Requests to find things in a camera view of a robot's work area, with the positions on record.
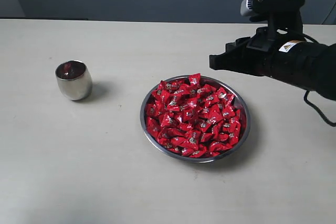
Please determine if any stainless steel plate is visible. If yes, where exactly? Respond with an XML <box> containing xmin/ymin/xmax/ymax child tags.
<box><xmin>140</xmin><ymin>76</ymin><xmax>250</xmax><ymax>163</ymax></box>

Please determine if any stainless steel cup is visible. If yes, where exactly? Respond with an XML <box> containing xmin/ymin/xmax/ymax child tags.
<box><xmin>55</xmin><ymin>60</ymin><xmax>93</xmax><ymax>101</ymax></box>

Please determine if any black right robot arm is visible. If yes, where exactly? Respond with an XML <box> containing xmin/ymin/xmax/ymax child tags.
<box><xmin>209</xmin><ymin>27</ymin><xmax>335</xmax><ymax>100</ymax></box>

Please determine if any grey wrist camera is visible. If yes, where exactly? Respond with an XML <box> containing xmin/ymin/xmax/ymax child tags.
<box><xmin>240</xmin><ymin>0</ymin><xmax>306</xmax><ymax>17</ymax></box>

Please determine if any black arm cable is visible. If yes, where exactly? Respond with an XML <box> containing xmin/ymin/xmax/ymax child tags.
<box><xmin>303</xmin><ymin>90</ymin><xmax>336</xmax><ymax>127</ymax></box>

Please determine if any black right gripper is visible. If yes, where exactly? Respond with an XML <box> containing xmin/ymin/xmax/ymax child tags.
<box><xmin>209</xmin><ymin>27</ymin><xmax>278</xmax><ymax>77</ymax></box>

